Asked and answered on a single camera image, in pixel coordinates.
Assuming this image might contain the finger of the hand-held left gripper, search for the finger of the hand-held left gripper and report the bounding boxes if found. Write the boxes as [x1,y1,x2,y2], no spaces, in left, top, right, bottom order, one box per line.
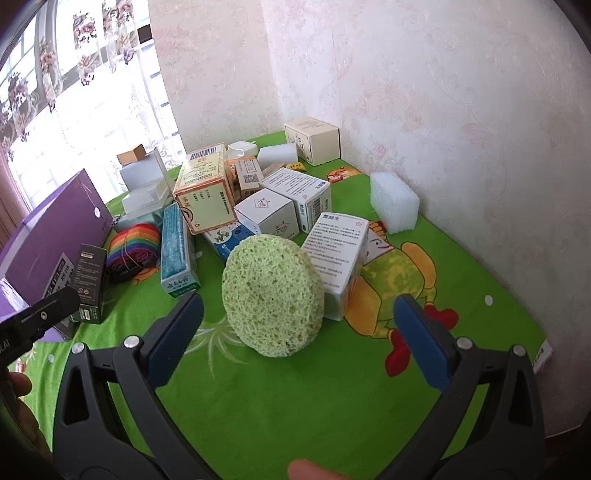
[0,286,93,366]

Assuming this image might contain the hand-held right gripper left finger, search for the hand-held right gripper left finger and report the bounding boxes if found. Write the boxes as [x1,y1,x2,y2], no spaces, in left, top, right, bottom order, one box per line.
[53,292,205,480]

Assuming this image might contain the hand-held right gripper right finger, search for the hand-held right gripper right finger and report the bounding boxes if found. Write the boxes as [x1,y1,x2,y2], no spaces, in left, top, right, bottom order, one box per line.
[374,294,546,480]

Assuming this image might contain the purple cardboard box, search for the purple cardboard box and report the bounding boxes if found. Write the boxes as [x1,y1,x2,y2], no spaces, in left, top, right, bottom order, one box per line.
[0,169,114,343]

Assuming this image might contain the green round sponge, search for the green round sponge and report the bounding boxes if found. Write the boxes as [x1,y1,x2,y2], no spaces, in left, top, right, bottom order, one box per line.
[222,234,325,358]

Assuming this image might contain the clear plastic box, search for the clear plastic box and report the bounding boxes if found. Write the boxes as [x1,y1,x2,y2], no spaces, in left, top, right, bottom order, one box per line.
[121,180,172,217]

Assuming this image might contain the orange box with square code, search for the orange box with square code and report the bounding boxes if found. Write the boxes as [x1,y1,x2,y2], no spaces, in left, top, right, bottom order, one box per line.
[225,156,265,204]

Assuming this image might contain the cream cardboard box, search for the cream cardboard box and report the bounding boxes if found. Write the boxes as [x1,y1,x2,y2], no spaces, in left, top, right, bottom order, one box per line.
[283,118,342,167]

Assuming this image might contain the person's left hand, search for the person's left hand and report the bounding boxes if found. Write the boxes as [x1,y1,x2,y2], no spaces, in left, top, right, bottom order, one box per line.
[0,371,34,409]

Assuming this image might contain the person's right hand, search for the person's right hand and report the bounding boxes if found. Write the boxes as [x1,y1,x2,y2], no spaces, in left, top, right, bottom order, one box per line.
[287,458,352,480]

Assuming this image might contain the teal and white long box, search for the teal and white long box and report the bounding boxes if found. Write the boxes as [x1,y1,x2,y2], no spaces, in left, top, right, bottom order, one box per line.
[160,203,202,299]

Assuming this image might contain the blue white box green figures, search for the blue white box green figures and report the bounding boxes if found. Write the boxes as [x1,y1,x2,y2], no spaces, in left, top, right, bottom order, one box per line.
[202,220,257,262]

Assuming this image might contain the pink patterned curtain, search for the pink patterned curtain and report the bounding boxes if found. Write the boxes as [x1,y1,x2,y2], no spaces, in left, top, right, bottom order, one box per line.
[0,154,29,252]

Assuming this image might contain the white box with black text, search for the white box with black text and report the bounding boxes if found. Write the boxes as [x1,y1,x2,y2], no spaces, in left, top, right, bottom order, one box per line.
[301,212,370,322]

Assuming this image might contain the green cartoon tablecloth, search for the green cartoon tablecloth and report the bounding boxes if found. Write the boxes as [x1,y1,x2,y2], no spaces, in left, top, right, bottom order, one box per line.
[18,130,553,480]

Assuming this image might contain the white bubbly foam block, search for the white bubbly foam block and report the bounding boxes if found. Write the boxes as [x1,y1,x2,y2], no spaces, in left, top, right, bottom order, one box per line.
[369,172,421,234]

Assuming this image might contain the large yellow medicine box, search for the large yellow medicine box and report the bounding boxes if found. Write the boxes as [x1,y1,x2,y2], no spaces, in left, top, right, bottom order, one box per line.
[172,143,239,236]

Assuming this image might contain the small white cube box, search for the small white cube box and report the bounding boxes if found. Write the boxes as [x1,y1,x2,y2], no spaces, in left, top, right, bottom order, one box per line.
[234,188,297,241]

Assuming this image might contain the tall white box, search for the tall white box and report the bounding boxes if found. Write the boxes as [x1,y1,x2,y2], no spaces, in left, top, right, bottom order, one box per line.
[119,147,170,195]

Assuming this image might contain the wooden block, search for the wooden block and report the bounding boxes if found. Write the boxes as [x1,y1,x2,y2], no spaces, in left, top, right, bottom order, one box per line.
[116,144,148,166]

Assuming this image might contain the white box with blue side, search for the white box with blue side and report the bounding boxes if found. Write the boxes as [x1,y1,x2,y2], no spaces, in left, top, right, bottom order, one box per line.
[259,167,332,232]

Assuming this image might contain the white plastic tray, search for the white plastic tray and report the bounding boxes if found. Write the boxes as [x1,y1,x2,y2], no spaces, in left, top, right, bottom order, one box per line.
[228,140,259,162]

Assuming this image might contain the smooth white block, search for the smooth white block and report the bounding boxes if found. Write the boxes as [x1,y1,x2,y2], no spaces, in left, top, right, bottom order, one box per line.
[257,141,299,172]

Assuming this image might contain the floral lace curtain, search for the floral lace curtain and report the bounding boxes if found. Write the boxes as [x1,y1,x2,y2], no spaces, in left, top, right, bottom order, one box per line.
[0,0,186,214]

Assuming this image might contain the window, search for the window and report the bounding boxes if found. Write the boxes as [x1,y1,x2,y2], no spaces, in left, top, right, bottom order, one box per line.
[0,0,155,195]

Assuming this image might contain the rainbow strap roll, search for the rainbow strap roll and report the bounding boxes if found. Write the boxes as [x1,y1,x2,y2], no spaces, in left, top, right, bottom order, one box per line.
[105,223,163,283]

